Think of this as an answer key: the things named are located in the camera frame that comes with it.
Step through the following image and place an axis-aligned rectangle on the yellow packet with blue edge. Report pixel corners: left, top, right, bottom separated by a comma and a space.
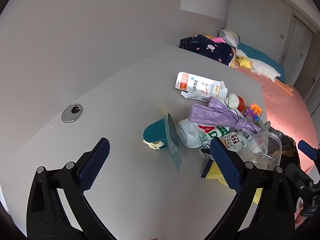
200, 159, 263, 205

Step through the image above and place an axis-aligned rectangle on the teal pillow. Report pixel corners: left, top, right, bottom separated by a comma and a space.
237, 42, 286, 83

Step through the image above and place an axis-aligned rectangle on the white thermometer box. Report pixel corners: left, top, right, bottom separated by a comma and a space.
250, 136, 267, 153

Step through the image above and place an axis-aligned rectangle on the silver cable grommet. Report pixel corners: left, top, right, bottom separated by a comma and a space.
61, 104, 83, 123

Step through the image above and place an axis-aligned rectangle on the checkered pillow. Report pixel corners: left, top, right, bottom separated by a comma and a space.
218, 29, 242, 49

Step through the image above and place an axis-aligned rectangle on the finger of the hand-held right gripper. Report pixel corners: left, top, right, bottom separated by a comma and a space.
281, 162, 314, 193
297, 140, 320, 162

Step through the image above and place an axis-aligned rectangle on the white milk carton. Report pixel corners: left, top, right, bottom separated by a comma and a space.
174, 72, 228, 98

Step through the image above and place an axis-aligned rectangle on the navy printed blanket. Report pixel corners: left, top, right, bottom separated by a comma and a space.
187, 35, 237, 67

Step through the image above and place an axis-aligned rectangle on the colourful puzzle cube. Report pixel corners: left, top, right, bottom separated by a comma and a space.
244, 104, 263, 122

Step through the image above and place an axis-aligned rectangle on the white yogurt bottle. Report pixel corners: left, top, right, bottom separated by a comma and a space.
177, 119, 229, 148

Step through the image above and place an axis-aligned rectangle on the white door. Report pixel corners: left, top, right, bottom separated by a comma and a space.
280, 15, 314, 85

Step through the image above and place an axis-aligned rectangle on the clear plastic cup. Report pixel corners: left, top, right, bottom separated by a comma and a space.
240, 131, 283, 173

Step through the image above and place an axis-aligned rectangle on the flat white paper box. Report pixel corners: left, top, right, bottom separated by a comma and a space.
180, 91, 213, 103

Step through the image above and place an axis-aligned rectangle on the black crate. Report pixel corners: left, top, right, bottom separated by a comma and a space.
179, 37, 193, 49

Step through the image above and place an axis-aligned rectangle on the orange round lid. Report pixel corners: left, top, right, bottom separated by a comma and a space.
236, 96, 247, 112

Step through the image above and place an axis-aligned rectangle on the yellow duck plush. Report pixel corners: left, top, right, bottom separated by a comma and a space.
236, 56, 252, 69

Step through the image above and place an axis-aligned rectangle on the bed with pink sheet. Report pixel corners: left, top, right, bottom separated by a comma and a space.
231, 64, 320, 177

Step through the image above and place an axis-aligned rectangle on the small white plush toy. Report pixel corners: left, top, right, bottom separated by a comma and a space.
224, 93, 240, 110

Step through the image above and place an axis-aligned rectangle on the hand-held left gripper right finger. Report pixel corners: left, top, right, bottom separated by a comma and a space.
205, 137, 296, 240

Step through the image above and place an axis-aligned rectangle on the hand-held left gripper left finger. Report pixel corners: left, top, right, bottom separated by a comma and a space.
26, 137, 118, 240

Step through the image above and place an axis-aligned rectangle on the small grey toy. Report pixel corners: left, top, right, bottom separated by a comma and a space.
257, 120, 272, 132

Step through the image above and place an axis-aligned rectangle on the teal tape dispenser package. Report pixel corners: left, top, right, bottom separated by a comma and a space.
143, 100, 183, 172

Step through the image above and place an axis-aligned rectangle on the silver foil wrapper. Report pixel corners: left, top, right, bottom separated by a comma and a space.
199, 141, 215, 161

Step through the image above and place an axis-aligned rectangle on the small white labelled bottle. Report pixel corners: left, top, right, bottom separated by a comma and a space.
217, 132, 248, 153

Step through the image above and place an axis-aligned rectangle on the white goose plush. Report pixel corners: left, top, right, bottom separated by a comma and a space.
236, 49, 294, 97

